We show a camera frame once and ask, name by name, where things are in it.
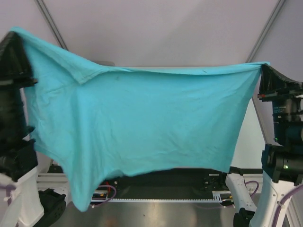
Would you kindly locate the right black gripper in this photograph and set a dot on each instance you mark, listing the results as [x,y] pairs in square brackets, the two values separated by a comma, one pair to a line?
[279,93]

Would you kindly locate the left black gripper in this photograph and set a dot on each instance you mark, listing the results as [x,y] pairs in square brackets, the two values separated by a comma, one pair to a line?
[14,67]

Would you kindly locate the light blue t-shirt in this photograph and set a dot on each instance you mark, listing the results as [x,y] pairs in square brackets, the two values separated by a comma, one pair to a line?
[99,122]

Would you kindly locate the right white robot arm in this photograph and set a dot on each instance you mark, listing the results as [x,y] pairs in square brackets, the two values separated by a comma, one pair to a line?
[282,163]

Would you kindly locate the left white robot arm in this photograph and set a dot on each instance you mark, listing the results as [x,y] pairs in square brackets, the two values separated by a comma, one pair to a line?
[27,206]

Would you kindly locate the grey plastic tray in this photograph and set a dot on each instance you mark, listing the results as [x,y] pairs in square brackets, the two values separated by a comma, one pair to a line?
[105,63]

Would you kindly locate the right aluminium corner post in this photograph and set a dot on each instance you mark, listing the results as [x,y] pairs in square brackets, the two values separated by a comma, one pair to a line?
[278,8]

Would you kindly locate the aluminium corner post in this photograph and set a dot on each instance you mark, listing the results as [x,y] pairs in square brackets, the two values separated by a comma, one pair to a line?
[278,8]
[51,23]

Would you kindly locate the left aluminium corner post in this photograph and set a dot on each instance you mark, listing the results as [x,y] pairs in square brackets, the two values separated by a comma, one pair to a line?
[51,23]

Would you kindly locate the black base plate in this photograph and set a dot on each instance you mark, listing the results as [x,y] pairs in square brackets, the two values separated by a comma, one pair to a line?
[174,184]

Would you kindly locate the white cable duct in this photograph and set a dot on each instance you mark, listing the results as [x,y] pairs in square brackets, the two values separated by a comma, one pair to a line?
[162,196]

